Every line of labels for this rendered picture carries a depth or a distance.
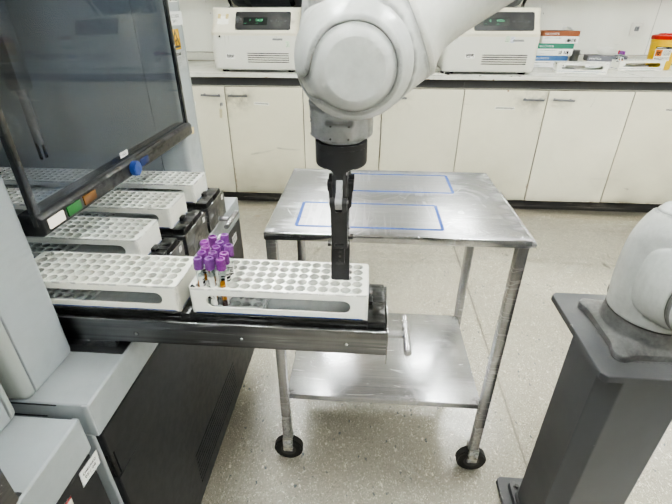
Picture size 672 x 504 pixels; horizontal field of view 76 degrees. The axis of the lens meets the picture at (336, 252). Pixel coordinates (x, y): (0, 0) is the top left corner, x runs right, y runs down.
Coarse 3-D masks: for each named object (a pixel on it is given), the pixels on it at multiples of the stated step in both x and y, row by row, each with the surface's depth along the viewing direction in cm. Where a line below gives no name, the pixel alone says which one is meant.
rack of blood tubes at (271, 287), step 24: (240, 264) 77; (264, 264) 79; (288, 264) 78; (312, 264) 77; (360, 264) 77; (192, 288) 71; (216, 288) 71; (240, 288) 71; (264, 288) 72; (288, 288) 72; (312, 288) 72; (336, 288) 71; (360, 288) 71; (240, 312) 73; (264, 312) 72; (288, 312) 72; (312, 312) 71; (336, 312) 71; (360, 312) 71
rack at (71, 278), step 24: (48, 264) 78; (72, 264) 77; (96, 264) 77; (120, 264) 79; (144, 264) 77; (168, 264) 78; (192, 264) 78; (48, 288) 81; (72, 288) 73; (96, 288) 72; (120, 288) 72; (144, 288) 72; (168, 288) 71
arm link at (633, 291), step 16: (656, 208) 76; (640, 224) 77; (656, 224) 73; (640, 240) 76; (656, 240) 73; (624, 256) 80; (640, 256) 76; (656, 256) 72; (624, 272) 79; (640, 272) 75; (656, 272) 72; (624, 288) 80; (640, 288) 76; (656, 288) 72; (608, 304) 85; (624, 304) 80; (640, 304) 76; (656, 304) 72; (640, 320) 78; (656, 320) 74
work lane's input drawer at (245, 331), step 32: (384, 288) 82; (64, 320) 74; (96, 320) 74; (128, 320) 73; (160, 320) 73; (192, 320) 73; (224, 320) 73; (256, 320) 72; (288, 320) 72; (320, 320) 71; (352, 320) 71; (384, 320) 71; (352, 352) 73; (384, 352) 72
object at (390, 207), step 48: (288, 192) 119; (384, 192) 119; (432, 192) 119; (480, 192) 119; (384, 240) 97; (432, 240) 96; (480, 240) 95; (528, 240) 95; (432, 336) 149; (288, 384) 125; (336, 384) 130; (384, 384) 130; (432, 384) 130; (288, 432) 132; (480, 432) 126
